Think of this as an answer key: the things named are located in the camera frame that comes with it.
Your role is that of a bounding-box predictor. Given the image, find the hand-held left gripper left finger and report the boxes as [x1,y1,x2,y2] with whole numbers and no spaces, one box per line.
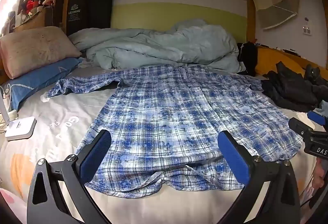
[27,130,113,224]

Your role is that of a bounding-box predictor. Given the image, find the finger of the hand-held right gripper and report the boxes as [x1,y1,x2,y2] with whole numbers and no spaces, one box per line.
[307,111,328,126]
[289,118,314,138]

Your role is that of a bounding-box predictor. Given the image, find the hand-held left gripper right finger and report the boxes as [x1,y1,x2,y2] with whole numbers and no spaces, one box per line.
[217,130,301,224]

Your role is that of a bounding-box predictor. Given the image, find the blue plaid shirt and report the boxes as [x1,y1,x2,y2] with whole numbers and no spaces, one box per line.
[46,64,304,192]

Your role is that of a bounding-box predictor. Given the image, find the pile of dark clothes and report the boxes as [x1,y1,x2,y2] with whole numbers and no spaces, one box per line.
[261,61,328,113]

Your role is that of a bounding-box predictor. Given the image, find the orange bed side panel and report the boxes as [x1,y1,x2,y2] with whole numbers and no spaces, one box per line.
[256,46,328,78]

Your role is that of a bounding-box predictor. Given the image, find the white flat box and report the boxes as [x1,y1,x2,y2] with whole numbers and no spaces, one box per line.
[5,116,37,141]

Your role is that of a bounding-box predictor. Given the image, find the black hanging garment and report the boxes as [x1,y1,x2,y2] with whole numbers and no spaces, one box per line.
[237,41,258,76]

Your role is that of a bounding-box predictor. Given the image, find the blue pillow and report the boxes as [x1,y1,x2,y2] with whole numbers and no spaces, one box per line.
[2,57,84,112]

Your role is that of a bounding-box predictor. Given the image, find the white hanging net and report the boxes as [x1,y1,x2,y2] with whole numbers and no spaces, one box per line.
[250,0,300,31]

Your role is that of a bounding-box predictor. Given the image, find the beige pillow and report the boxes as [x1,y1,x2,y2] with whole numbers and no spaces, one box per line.
[0,26,82,79]

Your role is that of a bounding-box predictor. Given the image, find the light blue duvet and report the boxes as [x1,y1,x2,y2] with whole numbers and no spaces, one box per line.
[68,18,246,74]

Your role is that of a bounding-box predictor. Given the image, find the black bag with white print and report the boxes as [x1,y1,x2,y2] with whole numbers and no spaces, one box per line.
[66,0,114,36]

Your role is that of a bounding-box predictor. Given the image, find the artificial flowers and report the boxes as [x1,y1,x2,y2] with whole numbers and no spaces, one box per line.
[15,0,55,27]

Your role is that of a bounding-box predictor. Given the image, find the white charging cable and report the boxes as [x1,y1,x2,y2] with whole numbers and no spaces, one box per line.
[0,86,18,122]

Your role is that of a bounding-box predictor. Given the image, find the wooden bed frame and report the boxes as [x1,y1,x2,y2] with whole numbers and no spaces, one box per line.
[0,0,328,78]

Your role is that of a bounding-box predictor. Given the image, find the green white wall padding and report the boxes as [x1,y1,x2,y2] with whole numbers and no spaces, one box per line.
[110,0,248,32]

